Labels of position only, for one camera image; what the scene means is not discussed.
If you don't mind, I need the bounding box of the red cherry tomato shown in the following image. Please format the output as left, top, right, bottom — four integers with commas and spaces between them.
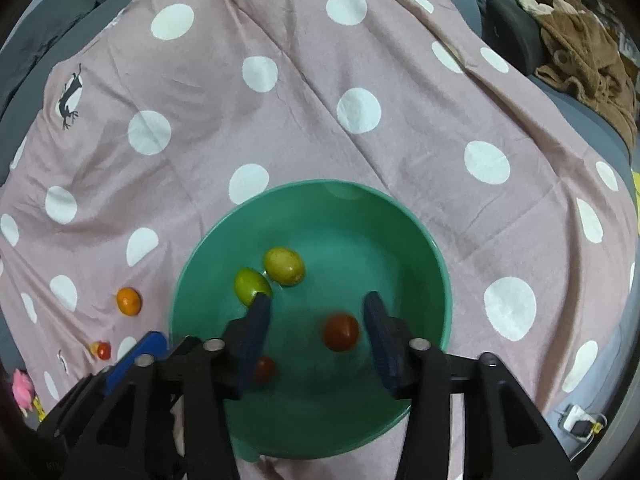
94, 341, 112, 361

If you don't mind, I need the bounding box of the green tomato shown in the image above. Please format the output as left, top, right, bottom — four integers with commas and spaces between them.
233, 268, 272, 308

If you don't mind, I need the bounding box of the yellow small fruit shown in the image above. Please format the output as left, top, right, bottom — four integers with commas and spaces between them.
262, 246, 306, 287

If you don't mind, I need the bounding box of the green plastic bowl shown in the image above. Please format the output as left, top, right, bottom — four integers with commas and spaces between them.
170, 180, 452, 462

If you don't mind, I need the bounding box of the small orange far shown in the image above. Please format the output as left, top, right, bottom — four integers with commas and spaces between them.
116, 287, 142, 316

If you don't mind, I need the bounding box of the beige round fruit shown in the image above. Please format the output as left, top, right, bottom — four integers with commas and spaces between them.
89, 341, 101, 356

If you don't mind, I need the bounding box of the pink plush toy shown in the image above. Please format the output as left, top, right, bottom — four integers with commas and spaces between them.
11, 370, 36, 416

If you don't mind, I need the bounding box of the white power adapter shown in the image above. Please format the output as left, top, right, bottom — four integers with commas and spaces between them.
559, 404, 602, 443

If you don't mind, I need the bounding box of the pink polka dot cloth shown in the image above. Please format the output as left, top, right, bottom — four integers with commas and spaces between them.
0, 0, 639, 480

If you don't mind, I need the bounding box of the black sofa cushion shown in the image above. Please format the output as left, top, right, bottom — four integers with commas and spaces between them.
483, 0, 546, 76

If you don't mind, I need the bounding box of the grey sofa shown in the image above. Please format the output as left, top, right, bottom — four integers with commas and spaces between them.
0, 0, 640, 470

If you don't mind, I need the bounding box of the brown plush blanket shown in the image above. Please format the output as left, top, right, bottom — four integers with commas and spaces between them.
516, 0, 638, 151

